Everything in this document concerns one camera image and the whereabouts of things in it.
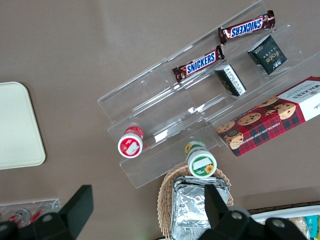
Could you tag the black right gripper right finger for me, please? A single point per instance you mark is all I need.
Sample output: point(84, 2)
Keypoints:
point(217, 212)

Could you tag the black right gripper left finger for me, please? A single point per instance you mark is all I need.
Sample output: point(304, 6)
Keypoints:
point(75, 215)

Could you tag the light oval wicker basket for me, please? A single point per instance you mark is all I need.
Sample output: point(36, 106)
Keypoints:
point(165, 200)

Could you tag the beige plastic tray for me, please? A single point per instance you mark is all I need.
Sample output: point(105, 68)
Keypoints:
point(17, 125)

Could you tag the stack of foil containers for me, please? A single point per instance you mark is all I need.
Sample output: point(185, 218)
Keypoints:
point(188, 212)

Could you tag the red cola bottle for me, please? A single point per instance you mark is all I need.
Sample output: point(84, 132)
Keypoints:
point(19, 215)
point(35, 215)

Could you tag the clear acrylic bottle rack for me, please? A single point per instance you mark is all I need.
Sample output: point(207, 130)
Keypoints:
point(30, 203)

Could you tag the green lidded yogurt cup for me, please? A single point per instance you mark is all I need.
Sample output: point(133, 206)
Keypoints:
point(201, 162)

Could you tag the white rectangular snack bin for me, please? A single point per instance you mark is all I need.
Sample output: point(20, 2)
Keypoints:
point(275, 212)

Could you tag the clear bag of crackers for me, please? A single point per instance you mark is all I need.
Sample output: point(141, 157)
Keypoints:
point(298, 226)

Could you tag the red lidded yogurt cup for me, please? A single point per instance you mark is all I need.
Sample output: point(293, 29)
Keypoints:
point(130, 145)

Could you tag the teal snack packet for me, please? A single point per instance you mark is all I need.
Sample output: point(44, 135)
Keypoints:
point(313, 226)

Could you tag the red tartan cookie box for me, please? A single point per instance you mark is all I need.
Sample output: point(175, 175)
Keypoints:
point(270, 117)

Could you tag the clear acrylic step shelf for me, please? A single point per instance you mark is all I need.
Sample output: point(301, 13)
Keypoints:
point(162, 107)

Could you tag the small black carton box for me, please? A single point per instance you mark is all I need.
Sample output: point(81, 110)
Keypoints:
point(268, 55)
point(231, 80)

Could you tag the Snickers chocolate bar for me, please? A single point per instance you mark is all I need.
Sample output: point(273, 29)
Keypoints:
point(200, 64)
point(246, 28)

